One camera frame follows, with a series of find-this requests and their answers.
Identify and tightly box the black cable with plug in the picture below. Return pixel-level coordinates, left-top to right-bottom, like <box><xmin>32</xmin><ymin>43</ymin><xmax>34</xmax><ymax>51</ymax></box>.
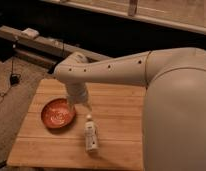
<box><xmin>0</xmin><ymin>36</ymin><xmax>21</xmax><ymax>114</ymax></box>

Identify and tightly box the wooden cutting board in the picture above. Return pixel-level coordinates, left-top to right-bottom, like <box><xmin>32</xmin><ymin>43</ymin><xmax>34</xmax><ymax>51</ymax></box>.
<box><xmin>8</xmin><ymin>79</ymin><xmax>145</xmax><ymax>171</ymax></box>

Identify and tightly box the orange ceramic bowl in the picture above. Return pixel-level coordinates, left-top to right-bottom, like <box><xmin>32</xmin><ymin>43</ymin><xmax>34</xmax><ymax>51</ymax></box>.
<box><xmin>41</xmin><ymin>98</ymin><xmax>76</xmax><ymax>129</ymax></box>

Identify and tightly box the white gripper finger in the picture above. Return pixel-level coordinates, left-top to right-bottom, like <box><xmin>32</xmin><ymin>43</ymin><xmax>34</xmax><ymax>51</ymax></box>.
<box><xmin>83</xmin><ymin>102</ymin><xmax>92</xmax><ymax>112</ymax></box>
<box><xmin>67</xmin><ymin>104</ymin><xmax>75</xmax><ymax>114</ymax></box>

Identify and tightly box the long wooden beam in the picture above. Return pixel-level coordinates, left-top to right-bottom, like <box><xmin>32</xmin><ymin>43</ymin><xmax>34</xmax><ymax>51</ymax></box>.
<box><xmin>0</xmin><ymin>26</ymin><xmax>109</xmax><ymax>61</ymax></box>

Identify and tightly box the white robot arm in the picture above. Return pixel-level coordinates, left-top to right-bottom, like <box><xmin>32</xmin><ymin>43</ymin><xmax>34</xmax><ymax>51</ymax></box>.
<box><xmin>54</xmin><ymin>48</ymin><xmax>206</xmax><ymax>171</ymax></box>

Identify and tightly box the white small box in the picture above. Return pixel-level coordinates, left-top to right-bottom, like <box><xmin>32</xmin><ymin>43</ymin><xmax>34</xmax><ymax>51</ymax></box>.
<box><xmin>22</xmin><ymin>28</ymin><xmax>39</xmax><ymax>38</ymax></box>

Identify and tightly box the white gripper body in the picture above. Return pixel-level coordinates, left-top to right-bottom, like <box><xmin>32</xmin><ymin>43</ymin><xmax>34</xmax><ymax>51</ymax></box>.
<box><xmin>66</xmin><ymin>83</ymin><xmax>88</xmax><ymax>104</ymax></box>

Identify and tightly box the upper wooden shelf rail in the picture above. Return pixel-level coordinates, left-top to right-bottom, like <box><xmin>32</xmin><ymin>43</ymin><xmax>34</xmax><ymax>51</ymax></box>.
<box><xmin>42</xmin><ymin>0</ymin><xmax>206</xmax><ymax>35</ymax></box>

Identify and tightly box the white plastic bottle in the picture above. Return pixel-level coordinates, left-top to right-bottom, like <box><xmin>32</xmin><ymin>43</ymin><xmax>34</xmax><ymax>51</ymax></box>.
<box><xmin>85</xmin><ymin>115</ymin><xmax>99</xmax><ymax>153</ymax></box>

